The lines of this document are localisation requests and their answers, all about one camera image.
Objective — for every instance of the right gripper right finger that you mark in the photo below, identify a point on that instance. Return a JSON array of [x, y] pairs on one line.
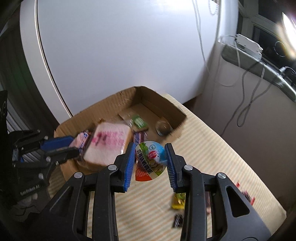
[[233, 217]]

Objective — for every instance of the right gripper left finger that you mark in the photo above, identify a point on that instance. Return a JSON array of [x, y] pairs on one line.
[[84, 208]]

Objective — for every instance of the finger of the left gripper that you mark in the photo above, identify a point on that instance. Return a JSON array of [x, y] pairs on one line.
[[53, 158], [55, 142]]

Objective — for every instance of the pink candy wrapper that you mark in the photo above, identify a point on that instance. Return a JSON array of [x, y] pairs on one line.
[[80, 141]]

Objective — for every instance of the black patterned candy wrapper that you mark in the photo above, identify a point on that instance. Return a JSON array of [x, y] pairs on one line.
[[178, 221]]

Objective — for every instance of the red-end dark date snack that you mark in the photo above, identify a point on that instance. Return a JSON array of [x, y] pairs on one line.
[[245, 193]]

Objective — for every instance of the packaged pink bread slice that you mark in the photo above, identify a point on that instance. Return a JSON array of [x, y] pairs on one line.
[[107, 142]]

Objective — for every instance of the round jelly cup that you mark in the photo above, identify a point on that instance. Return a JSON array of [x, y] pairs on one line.
[[151, 161]]

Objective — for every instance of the large Snickers bar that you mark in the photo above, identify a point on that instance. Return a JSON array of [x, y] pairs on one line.
[[139, 137]]

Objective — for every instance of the green candy wrapper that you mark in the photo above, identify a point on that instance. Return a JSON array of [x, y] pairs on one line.
[[138, 124]]

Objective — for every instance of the yellow candy wrapper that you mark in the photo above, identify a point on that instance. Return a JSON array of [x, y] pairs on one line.
[[178, 201]]

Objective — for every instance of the striped beige tablecloth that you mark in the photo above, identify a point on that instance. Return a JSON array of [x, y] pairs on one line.
[[162, 174]]

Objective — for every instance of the clear wrapped brown candy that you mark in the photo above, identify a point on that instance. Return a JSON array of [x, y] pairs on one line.
[[163, 128]]

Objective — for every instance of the brown cardboard box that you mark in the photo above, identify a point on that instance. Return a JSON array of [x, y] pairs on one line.
[[119, 108]]

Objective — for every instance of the grey window sill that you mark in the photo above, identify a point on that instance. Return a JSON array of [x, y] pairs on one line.
[[247, 62]]

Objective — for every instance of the white power adapter box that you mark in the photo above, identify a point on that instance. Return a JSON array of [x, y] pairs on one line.
[[248, 43]]

